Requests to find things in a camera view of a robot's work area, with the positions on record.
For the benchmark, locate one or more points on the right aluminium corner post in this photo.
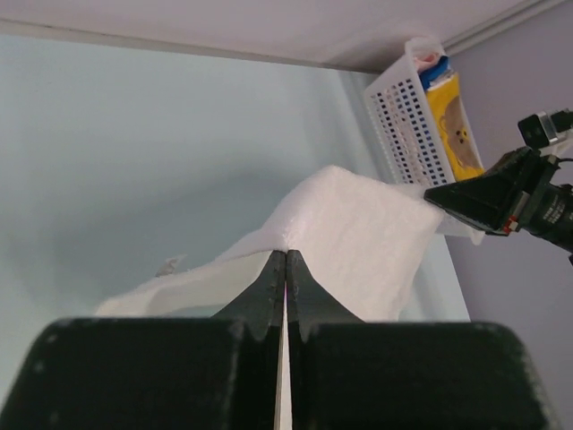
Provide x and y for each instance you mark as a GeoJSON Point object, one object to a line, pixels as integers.
{"type": "Point", "coordinates": [509, 19]}

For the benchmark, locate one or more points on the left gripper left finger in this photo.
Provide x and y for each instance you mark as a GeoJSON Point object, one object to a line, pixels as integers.
{"type": "Point", "coordinates": [220, 372]}

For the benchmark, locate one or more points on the right white plastic basket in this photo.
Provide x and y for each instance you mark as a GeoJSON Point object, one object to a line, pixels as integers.
{"type": "Point", "coordinates": [403, 120]}

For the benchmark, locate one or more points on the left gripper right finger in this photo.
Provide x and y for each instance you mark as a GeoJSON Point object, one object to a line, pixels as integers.
{"type": "Point", "coordinates": [350, 374]}

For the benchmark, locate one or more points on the blue towel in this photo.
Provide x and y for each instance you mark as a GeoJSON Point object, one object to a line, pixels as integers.
{"type": "Point", "coordinates": [433, 73]}

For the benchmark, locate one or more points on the yellow brown bear towel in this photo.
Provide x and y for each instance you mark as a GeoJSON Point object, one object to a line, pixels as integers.
{"type": "Point", "coordinates": [447, 109]}

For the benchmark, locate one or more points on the pink towel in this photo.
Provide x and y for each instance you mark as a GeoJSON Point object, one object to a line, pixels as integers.
{"type": "Point", "coordinates": [426, 60]}

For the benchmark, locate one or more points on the white towel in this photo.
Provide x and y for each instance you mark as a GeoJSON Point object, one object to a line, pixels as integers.
{"type": "Point", "coordinates": [361, 239]}

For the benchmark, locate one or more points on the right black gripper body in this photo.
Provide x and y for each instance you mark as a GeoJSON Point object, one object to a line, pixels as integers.
{"type": "Point", "coordinates": [544, 210]}

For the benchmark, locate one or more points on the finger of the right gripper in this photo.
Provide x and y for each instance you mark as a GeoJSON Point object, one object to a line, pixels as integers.
{"type": "Point", "coordinates": [488, 202]}

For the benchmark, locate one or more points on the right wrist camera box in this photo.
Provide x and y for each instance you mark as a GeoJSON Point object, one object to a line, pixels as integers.
{"type": "Point", "coordinates": [548, 133]}

